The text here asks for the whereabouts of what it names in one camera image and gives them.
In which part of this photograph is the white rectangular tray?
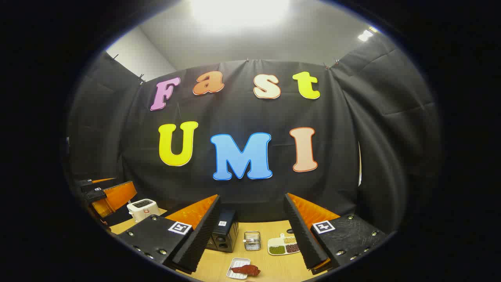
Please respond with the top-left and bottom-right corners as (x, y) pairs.
(227, 257), (251, 280)

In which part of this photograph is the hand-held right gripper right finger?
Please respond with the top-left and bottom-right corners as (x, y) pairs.
(284, 193), (387, 275)

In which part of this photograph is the white toaster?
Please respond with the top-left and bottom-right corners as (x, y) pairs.
(127, 199), (160, 222)

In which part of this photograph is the black electric oven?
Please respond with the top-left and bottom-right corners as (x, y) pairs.
(206, 209), (239, 253)

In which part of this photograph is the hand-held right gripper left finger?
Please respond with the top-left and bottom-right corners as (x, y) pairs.
(117, 194), (221, 274)

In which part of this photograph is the red raw meat steak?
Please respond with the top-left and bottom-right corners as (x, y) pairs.
(231, 264), (261, 277)

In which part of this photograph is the white divided dish with beans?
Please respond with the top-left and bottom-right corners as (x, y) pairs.
(267, 233), (301, 256)

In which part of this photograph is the black backdrop cloth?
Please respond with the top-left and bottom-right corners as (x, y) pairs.
(65, 33), (443, 235)

